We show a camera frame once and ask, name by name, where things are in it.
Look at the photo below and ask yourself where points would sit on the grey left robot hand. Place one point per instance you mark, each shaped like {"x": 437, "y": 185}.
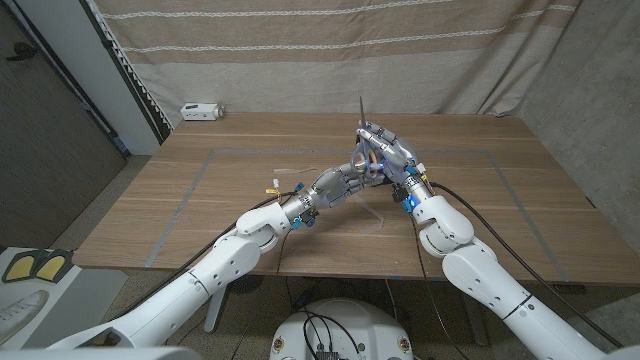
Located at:
{"x": 332, "y": 187}

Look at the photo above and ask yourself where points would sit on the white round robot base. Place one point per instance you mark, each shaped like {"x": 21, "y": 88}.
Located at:
{"x": 345, "y": 325}

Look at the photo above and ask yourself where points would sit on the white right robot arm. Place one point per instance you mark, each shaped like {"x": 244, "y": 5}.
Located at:
{"x": 475, "y": 270}

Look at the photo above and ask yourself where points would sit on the dark wooden door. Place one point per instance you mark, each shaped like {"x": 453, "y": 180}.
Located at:
{"x": 50, "y": 150}

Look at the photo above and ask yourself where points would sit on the white shoe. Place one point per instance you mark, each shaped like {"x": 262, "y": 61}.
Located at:
{"x": 17, "y": 310}

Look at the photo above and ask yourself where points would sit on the beige striped curtain backdrop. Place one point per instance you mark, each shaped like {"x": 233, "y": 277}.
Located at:
{"x": 325, "y": 75}

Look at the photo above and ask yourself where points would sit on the white floor board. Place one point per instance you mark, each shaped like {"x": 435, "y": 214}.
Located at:
{"x": 10, "y": 290}

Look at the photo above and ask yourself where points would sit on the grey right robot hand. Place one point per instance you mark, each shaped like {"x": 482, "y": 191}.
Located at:
{"x": 400, "y": 160}

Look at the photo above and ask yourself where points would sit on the white power box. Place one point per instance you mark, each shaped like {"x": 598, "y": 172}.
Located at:
{"x": 197, "y": 111}

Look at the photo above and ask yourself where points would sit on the clear tape strip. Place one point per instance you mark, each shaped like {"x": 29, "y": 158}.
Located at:
{"x": 372, "y": 212}

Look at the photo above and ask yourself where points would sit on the grey floor mat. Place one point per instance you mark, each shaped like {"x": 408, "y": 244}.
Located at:
{"x": 85, "y": 295}

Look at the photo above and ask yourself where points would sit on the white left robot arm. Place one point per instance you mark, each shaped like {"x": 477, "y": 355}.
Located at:
{"x": 220, "y": 265}

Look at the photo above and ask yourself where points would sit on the yellow black foot pedal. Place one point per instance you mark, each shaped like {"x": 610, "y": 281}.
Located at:
{"x": 52, "y": 266}
{"x": 20, "y": 267}

